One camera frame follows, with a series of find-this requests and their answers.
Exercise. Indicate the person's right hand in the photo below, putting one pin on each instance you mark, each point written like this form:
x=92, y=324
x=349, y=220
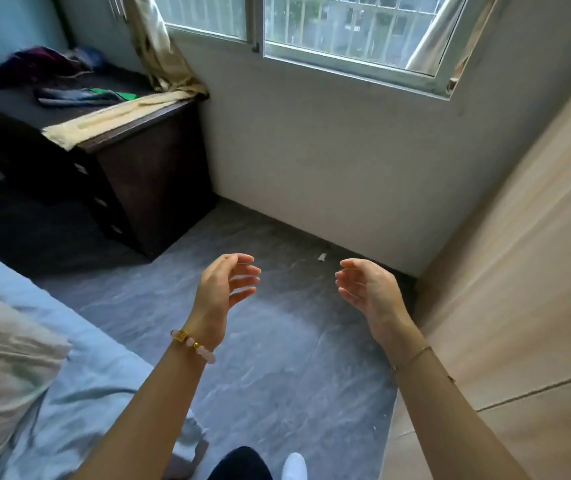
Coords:
x=380, y=294

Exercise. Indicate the beige patterned curtain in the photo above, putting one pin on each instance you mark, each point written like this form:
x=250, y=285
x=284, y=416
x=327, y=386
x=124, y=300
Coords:
x=150, y=44

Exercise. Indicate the person's left fingers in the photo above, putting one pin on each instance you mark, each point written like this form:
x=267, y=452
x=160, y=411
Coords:
x=243, y=274

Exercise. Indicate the beige towel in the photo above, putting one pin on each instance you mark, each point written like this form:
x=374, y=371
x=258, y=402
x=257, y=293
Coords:
x=90, y=122

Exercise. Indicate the green cloth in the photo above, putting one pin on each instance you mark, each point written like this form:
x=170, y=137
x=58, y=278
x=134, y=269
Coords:
x=118, y=93

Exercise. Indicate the person's black trouser leg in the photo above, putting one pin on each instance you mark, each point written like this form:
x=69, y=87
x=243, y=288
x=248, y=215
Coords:
x=240, y=467

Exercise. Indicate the person's right forearm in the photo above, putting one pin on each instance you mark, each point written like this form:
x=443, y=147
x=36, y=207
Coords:
x=445, y=419

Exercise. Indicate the blue grey cloth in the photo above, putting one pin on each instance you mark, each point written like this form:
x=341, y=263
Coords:
x=88, y=57

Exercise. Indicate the aluminium sliding window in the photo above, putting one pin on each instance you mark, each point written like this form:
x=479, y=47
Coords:
x=355, y=65

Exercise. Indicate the person's right fingers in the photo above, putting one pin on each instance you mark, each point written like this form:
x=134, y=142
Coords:
x=350, y=279

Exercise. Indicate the dark wooden drawer cabinet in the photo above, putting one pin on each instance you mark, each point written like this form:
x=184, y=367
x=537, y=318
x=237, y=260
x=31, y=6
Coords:
x=155, y=169

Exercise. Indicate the person's left forearm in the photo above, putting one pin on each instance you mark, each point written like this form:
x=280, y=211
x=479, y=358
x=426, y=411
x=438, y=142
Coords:
x=140, y=419

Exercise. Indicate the folded dark blue garment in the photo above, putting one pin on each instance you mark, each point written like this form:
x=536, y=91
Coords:
x=75, y=97

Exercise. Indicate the metal window grille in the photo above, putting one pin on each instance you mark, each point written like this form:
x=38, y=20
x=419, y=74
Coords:
x=345, y=24

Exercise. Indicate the light blue bed sheet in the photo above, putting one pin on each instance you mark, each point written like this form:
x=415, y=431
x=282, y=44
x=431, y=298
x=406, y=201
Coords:
x=80, y=374

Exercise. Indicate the maroon garment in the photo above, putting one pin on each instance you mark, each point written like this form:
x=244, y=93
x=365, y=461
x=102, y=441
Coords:
x=35, y=62

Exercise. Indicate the white shoe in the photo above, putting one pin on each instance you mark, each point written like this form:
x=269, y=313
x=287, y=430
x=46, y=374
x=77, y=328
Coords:
x=294, y=468

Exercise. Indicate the grey beige pillow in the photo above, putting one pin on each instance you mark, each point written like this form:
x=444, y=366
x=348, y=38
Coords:
x=0, y=369

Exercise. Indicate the grey blue cabinet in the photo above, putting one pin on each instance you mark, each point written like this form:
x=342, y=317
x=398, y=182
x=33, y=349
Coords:
x=93, y=32

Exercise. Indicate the person's left hand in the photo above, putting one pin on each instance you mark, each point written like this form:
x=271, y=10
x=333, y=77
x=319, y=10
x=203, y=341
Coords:
x=211, y=294

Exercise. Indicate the light wooden wardrobe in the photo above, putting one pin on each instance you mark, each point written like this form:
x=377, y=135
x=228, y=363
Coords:
x=525, y=269

